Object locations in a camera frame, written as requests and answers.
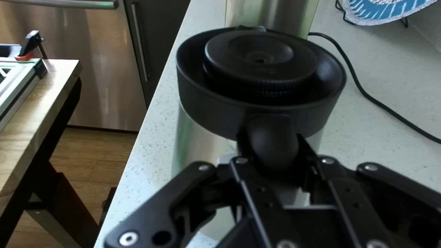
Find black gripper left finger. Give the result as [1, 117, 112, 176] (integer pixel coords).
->
[104, 157, 274, 248]

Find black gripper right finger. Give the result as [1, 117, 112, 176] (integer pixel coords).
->
[297, 136, 441, 248]

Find steel coffee kettle carafe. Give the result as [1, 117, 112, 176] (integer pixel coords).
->
[169, 26, 348, 208]

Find black steel coffee maker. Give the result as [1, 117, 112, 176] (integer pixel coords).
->
[224, 0, 319, 37]

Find stainless steel dishwasher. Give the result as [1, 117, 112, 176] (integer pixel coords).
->
[0, 0, 145, 131]

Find wooden side table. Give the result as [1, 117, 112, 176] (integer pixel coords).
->
[0, 29, 100, 248]

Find blue white decorative plate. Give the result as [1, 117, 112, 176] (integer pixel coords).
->
[334, 0, 438, 26]

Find dark lower drawer cabinet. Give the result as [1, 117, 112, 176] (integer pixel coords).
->
[123, 0, 190, 105]

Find black coffee maker cord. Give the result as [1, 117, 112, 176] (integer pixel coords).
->
[307, 30, 441, 146]

